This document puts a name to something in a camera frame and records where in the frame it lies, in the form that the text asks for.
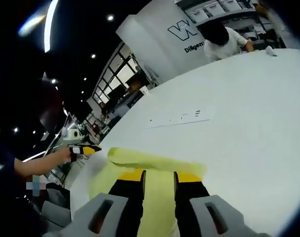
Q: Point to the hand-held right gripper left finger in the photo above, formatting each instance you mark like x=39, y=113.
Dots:
x=125, y=197

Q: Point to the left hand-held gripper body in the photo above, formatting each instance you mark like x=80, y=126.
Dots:
x=73, y=134

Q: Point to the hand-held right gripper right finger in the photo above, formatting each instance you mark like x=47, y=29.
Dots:
x=189, y=197

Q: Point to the yellow blue grey garment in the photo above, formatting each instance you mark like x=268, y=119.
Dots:
x=157, y=197

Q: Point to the white paper template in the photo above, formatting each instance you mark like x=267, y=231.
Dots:
x=179, y=121

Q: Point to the person's blue shirt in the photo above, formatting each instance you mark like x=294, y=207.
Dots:
x=7, y=163

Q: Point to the paper cup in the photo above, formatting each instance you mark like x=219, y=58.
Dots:
x=144, y=90

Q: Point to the ceiling strip light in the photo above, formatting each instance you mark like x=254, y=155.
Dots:
x=50, y=29

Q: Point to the small white device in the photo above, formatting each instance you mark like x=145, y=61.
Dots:
x=271, y=52

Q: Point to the metal shelf rack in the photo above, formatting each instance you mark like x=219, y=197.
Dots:
x=214, y=21

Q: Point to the row of white storage bins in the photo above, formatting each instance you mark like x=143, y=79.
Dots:
x=214, y=8

